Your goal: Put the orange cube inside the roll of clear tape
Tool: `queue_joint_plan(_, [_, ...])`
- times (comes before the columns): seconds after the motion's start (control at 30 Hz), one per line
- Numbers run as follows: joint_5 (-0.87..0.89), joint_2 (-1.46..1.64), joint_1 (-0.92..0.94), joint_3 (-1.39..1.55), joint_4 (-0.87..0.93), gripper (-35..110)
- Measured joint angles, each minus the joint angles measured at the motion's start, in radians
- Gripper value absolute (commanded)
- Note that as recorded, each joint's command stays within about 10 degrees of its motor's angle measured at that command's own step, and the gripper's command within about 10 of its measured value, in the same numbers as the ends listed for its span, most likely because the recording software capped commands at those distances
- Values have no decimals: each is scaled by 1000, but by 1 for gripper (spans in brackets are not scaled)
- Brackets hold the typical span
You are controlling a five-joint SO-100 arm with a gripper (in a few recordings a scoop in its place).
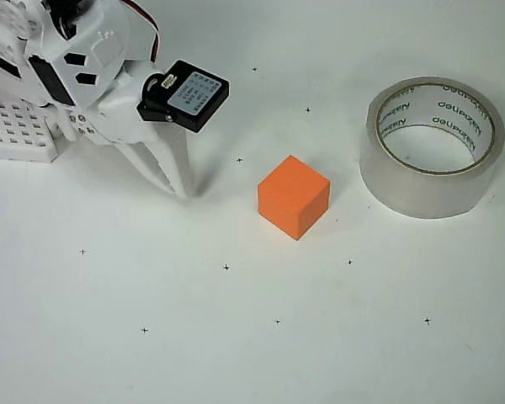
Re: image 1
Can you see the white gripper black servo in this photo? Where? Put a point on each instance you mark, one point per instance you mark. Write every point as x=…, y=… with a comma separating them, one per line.
x=124, y=113

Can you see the clear packing tape roll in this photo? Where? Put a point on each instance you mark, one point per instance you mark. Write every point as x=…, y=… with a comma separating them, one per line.
x=404, y=189

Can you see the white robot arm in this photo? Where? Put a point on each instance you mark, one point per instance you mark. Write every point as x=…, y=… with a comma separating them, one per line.
x=54, y=38

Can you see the orange cube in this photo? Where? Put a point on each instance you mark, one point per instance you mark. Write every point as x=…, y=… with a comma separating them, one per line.
x=290, y=198

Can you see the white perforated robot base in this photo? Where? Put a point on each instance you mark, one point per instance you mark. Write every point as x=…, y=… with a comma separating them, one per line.
x=17, y=134

